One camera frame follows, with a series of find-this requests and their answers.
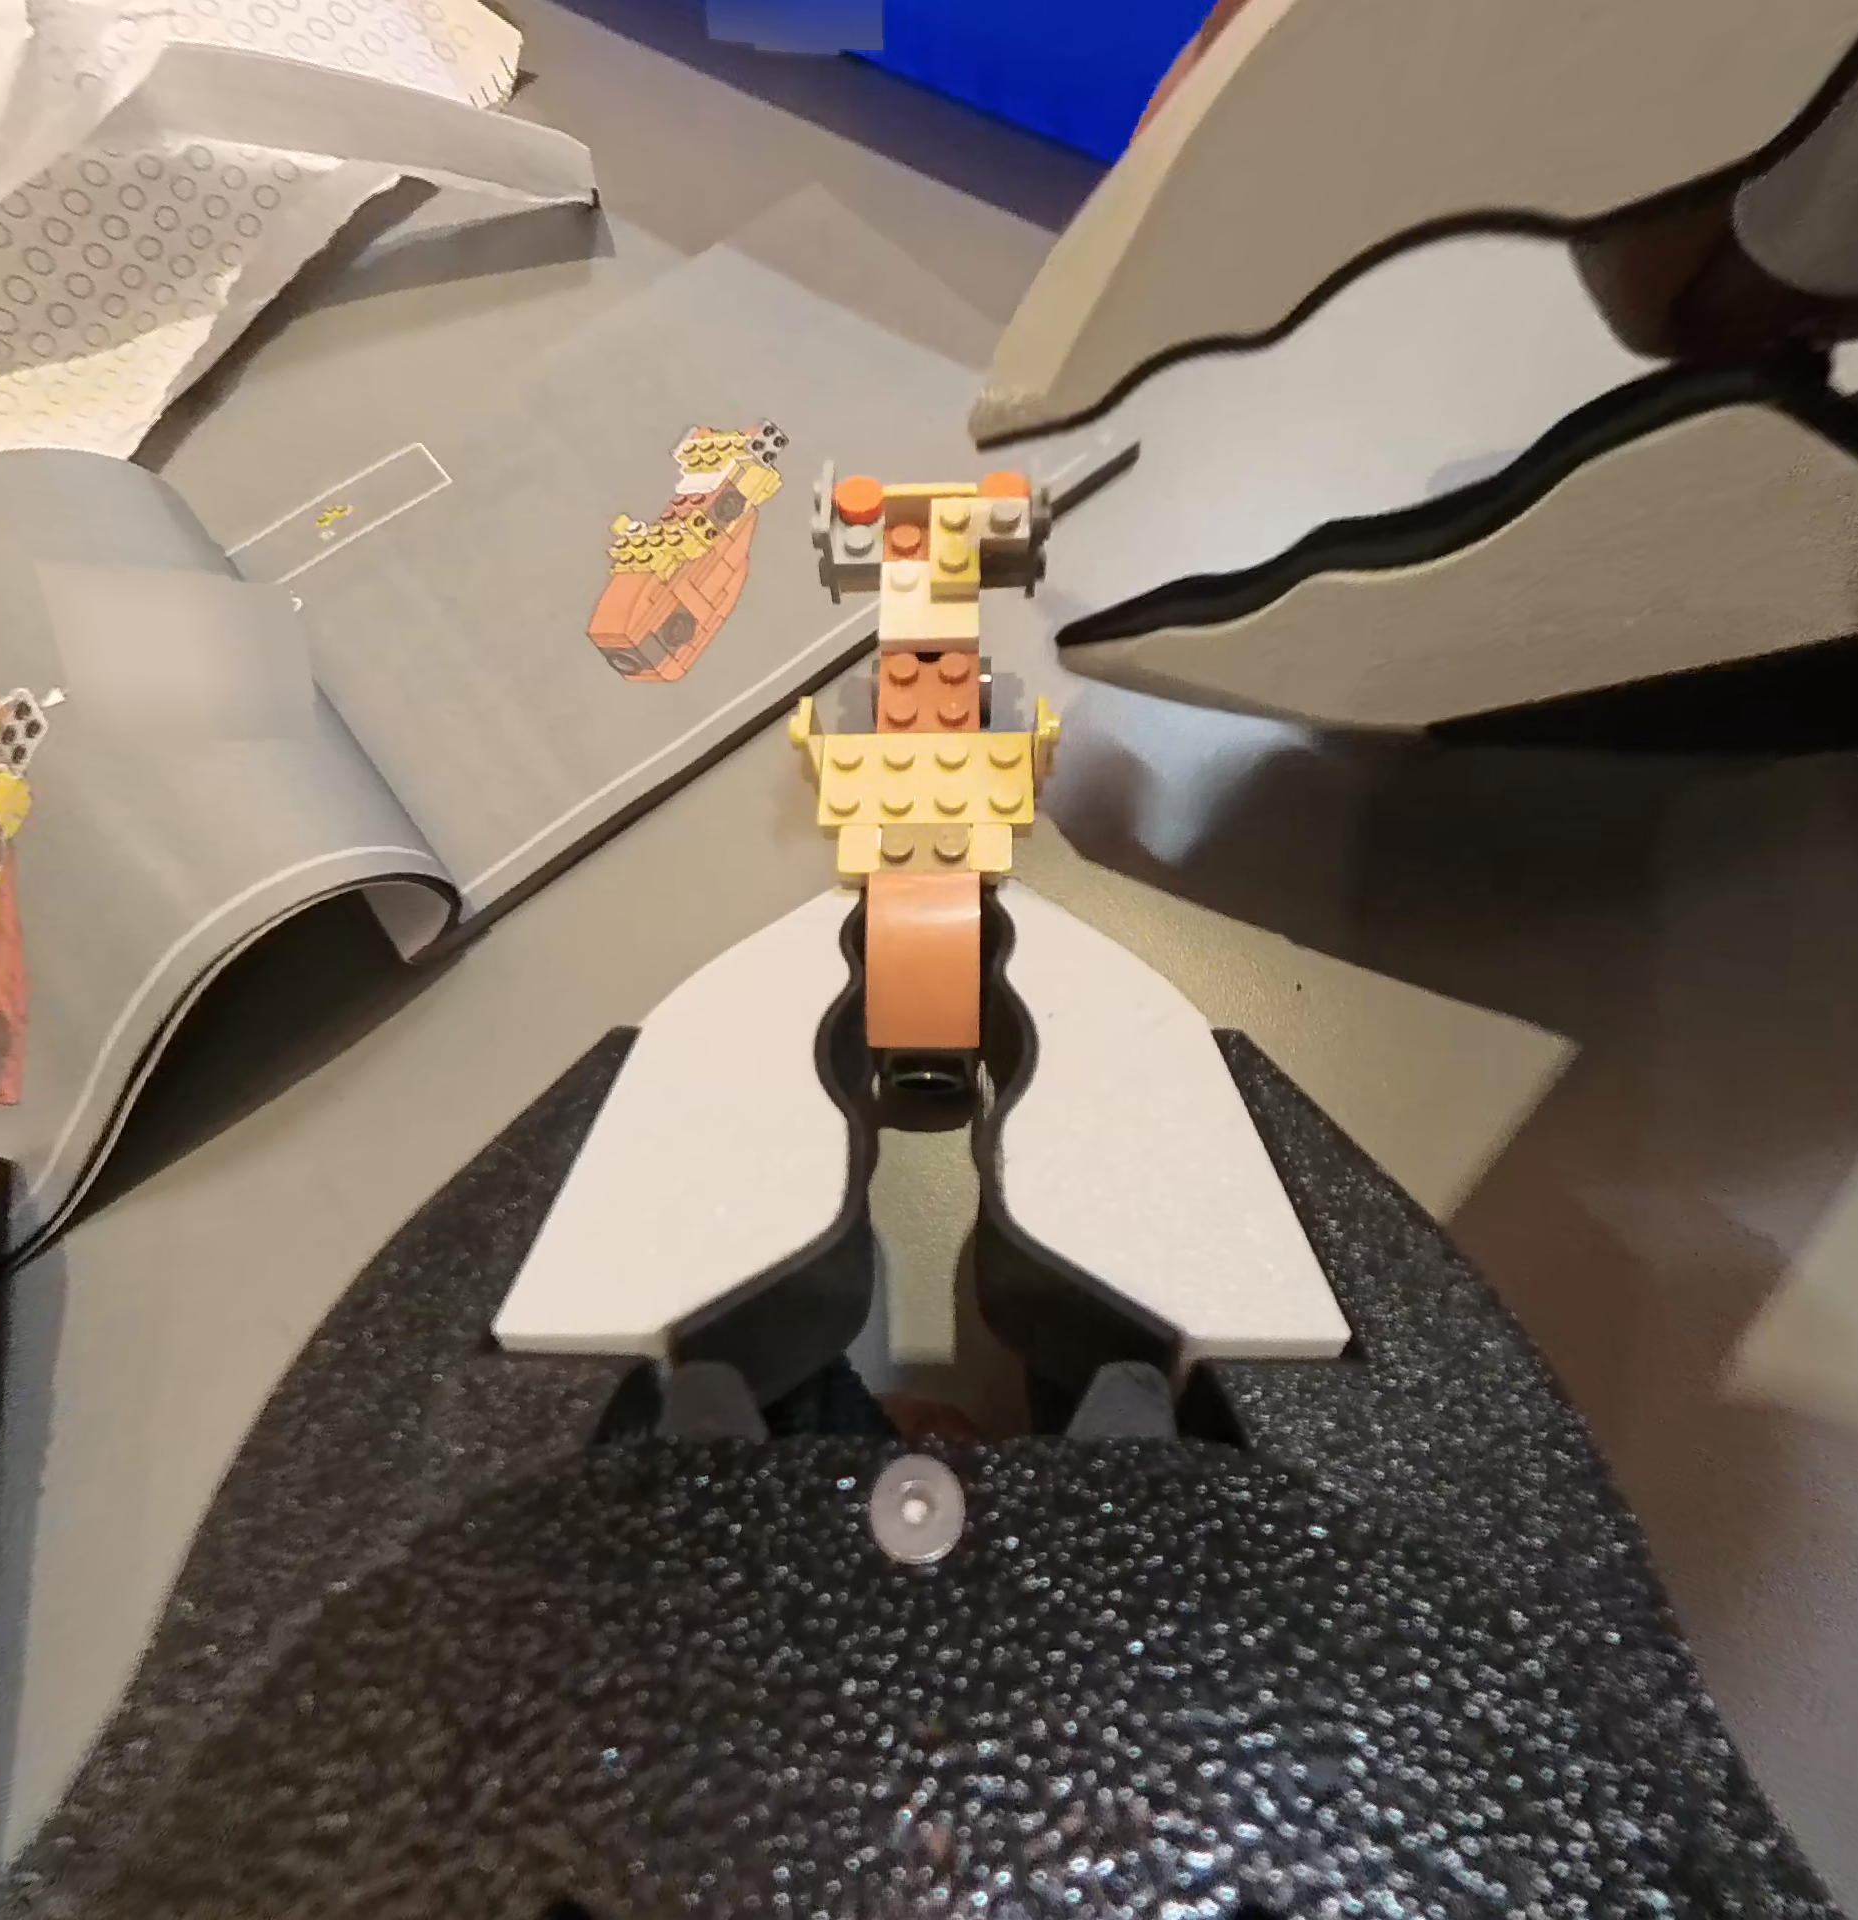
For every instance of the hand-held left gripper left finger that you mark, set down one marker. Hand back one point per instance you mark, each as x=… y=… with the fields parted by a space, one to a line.
x=689 y=1155

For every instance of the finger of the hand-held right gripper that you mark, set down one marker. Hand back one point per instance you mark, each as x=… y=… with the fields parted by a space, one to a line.
x=1545 y=601
x=1319 y=165

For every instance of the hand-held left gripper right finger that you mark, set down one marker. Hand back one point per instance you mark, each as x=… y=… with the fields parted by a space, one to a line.
x=1169 y=1155

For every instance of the brown tan brick model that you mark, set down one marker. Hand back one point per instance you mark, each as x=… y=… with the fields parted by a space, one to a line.
x=920 y=962

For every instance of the blue plastic bin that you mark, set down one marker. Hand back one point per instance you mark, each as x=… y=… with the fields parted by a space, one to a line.
x=1019 y=77

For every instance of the tan angled plate brick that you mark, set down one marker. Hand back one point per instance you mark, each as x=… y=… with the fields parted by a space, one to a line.
x=952 y=562

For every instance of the grey instruction booklet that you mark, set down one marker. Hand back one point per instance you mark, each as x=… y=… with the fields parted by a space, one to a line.
x=494 y=751

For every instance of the white paper bag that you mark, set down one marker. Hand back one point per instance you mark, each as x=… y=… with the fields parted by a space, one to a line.
x=418 y=136
x=119 y=270

